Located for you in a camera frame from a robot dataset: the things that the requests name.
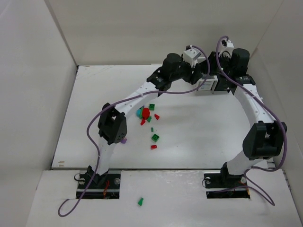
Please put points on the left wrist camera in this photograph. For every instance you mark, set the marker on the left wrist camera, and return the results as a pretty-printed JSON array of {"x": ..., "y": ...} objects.
[{"x": 192, "y": 56}]

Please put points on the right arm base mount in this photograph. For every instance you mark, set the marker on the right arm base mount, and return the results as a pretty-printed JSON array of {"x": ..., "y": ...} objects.
[{"x": 218, "y": 187}]

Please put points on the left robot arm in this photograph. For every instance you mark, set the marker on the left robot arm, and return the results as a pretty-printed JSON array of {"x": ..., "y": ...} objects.
[{"x": 112, "y": 120}]

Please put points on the purple round flower lego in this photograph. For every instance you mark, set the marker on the purple round flower lego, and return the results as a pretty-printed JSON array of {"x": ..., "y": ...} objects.
[{"x": 138, "y": 112}]

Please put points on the large red lego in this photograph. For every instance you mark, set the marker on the large red lego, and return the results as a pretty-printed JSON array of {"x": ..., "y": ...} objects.
[{"x": 145, "y": 113}]

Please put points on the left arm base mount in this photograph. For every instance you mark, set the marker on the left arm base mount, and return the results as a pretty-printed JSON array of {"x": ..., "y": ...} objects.
[{"x": 104, "y": 187}]

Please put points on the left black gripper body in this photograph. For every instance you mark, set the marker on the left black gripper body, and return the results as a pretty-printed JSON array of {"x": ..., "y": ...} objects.
[{"x": 193, "y": 74}]

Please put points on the purple lego with pink face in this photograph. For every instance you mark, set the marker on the purple lego with pink face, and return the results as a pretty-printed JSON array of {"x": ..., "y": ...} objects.
[{"x": 124, "y": 140}]

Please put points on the white slotted container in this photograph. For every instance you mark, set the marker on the white slotted container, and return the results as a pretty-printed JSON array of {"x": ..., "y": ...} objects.
[{"x": 206, "y": 85}]

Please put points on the green square lego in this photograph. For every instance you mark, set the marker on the green square lego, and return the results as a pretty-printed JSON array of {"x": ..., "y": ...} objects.
[
  {"x": 155, "y": 138},
  {"x": 152, "y": 107}
]

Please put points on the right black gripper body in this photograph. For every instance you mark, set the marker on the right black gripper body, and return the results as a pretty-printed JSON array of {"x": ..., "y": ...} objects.
[{"x": 213, "y": 60}]

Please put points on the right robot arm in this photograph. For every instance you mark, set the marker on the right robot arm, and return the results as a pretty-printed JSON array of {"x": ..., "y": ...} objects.
[{"x": 267, "y": 135}]

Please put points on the green square lego lower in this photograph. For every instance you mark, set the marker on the green square lego lower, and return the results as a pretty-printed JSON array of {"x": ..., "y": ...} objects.
[{"x": 155, "y": 138}]

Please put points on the black slotted container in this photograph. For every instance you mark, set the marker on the black slotted container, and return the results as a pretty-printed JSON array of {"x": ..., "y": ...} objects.
[{"x": 222, "y": 84}]

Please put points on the green thin lego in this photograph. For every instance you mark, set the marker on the green thin lego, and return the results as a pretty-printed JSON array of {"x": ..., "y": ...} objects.
[{"x": 140, "y": 202}]

